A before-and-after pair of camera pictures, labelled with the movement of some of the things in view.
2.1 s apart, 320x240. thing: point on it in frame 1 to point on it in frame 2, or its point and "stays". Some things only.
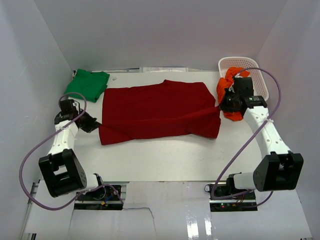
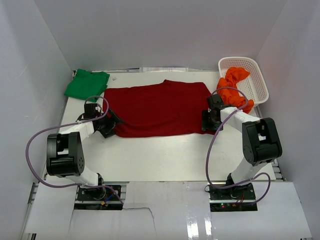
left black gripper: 92,126 to 112,121
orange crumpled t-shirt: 223,84 stays
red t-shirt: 166,107 stays
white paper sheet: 164,69 stays
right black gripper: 223,106 to 205,124
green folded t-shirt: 89,84 stays
